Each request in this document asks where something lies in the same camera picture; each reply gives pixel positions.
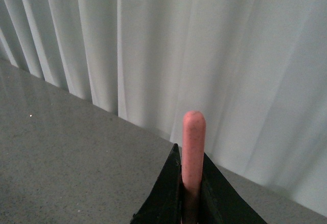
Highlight pink chopstick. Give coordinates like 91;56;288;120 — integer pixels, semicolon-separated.
181;111;206;223

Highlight white pleated curtain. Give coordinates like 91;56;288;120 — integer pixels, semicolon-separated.
1;0;326;215

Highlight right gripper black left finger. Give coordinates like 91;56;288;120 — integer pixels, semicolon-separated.
131;144;181;224

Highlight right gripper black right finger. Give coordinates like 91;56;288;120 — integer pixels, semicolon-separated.
198;155;265;224

